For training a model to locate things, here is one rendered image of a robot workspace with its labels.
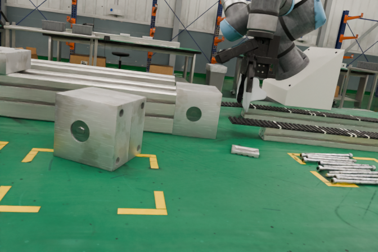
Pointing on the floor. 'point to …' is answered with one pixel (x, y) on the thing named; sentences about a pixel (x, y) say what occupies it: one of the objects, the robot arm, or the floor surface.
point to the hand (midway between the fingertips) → (240, 104)
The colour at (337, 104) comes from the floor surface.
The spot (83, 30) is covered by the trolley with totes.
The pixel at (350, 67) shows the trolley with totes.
